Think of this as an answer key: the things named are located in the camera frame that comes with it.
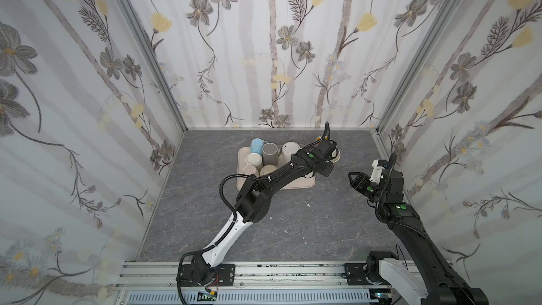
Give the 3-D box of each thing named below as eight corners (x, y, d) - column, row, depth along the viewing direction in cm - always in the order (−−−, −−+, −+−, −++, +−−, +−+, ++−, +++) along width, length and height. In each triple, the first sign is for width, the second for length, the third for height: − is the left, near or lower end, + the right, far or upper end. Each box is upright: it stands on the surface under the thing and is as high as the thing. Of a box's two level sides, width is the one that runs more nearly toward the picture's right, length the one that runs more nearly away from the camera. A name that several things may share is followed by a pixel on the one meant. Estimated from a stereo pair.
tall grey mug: (260, 168, 107) (259, 153, 98) (265, 156, 112) (264, 140, 103) (275, 171, 106) (275, 156, 96) (279, 159, 111) (279, 144, 101)
